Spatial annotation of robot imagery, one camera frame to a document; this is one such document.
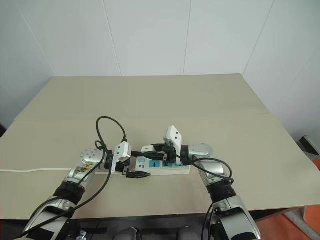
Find white power strip blue sockets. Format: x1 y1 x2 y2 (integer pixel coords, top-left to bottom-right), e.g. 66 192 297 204
95 154 191 176

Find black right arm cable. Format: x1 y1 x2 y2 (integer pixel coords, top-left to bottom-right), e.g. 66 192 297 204
172 149 235 240

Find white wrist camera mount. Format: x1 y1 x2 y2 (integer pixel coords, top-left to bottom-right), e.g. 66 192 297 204
109 141 132 174
162 125 184 167

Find white power strip cord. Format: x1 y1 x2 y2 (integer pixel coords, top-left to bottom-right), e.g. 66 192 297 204
0 166 72 174

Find orange mat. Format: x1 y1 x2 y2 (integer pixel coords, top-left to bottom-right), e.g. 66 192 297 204
257 206 320 240

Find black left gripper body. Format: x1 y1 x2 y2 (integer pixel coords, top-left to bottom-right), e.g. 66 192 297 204
121 156 138 177

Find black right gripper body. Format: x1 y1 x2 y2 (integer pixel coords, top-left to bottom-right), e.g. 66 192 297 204
161 143 179 166

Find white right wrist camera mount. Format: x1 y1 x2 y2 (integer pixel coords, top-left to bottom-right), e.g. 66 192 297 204
162 125 184 167

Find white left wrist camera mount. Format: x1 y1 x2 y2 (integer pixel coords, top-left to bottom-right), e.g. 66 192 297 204
109 141 132 174

